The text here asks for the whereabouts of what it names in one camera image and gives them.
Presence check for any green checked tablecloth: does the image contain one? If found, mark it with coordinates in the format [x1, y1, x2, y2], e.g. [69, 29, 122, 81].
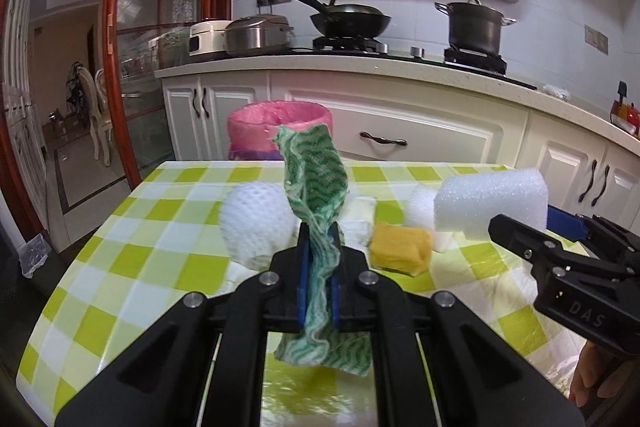
[17, 161, 601, 427]

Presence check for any person's right hand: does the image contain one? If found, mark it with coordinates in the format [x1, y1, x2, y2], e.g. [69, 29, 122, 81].
[570, 342, 619, 408]

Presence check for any white foam block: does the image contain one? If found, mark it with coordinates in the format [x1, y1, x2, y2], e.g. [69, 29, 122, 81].
[433, 167, 549, 240]

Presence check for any white foam fruit net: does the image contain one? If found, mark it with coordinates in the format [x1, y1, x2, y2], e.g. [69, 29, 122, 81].
[218, 182, 298, 270]

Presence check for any white rice cooker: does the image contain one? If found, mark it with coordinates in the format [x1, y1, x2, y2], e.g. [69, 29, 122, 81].
[188, 18, 233, 56]

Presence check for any red framed glass sliding door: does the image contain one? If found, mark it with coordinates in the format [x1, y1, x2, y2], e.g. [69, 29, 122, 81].
[102, 0, 233, 188]

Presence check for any white tall cupboard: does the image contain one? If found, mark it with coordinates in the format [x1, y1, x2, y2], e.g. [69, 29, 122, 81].
[0, 0, 46, 188]

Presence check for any black gas stove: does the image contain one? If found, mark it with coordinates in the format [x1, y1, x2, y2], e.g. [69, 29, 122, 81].
[290, 34, 538, 90]

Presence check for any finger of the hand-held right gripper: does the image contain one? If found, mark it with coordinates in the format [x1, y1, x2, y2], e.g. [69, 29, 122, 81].
[547, 205, 640, 259]
[489, 214, 567, 276]

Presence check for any white kitchen base cabinet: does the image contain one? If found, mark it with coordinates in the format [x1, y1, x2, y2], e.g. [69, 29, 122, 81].
[155, 49, 640, 233]

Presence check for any red container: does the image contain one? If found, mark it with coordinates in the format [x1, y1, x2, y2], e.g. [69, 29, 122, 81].
[609, 81, 640, 134]

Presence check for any yellow sponge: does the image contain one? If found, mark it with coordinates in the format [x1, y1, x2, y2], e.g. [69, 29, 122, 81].
[369, 222, 433, 278]

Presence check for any dark stock pot with lid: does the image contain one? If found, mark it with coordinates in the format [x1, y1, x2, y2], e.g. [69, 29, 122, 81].
[434, 0, 517, 56]

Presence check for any small dark bin with bag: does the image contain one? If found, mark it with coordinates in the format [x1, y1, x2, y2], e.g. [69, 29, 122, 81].
[19, 233, 51, 279]

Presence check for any green patterned dish cloth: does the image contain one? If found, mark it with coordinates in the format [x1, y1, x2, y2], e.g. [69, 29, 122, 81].
[270, 123, 373, 379]

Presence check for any trash bin with pink liner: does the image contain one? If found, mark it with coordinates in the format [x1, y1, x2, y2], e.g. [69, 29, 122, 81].
[227, 102, 333, 162]

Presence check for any beige wall switch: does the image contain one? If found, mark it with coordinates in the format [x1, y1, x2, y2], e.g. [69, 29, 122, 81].
[585, 26, 609, 55]

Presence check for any silver electric cooker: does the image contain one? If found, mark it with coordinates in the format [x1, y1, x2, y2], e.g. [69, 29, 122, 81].
[223, 13, 296, 56]

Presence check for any black wok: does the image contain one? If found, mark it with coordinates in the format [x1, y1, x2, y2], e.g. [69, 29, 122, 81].
[287, 0, 392, 38]

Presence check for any cardboard box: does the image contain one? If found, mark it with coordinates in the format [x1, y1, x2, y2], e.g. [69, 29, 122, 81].
[47, 109, 68, 138]

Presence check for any white dining chair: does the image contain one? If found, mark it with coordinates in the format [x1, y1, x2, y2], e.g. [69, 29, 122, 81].
[75, 66, 113, 166]

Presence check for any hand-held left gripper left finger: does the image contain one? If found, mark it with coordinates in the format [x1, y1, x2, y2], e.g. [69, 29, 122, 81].
[54, 225, 313, 427]

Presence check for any white tissue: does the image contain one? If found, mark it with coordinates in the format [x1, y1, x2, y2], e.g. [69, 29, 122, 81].
[341, 196, 377, 253]

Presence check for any dark garment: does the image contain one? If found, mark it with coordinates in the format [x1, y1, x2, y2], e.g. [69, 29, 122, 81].
[65, 62, 87, 112]

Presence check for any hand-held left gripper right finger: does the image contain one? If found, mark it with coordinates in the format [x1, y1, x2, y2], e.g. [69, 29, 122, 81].
[327, 225, 586, 427]

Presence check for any small white foam piece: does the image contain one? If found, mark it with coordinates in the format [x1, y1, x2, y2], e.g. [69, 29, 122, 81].
[406, 186, 453, 253]

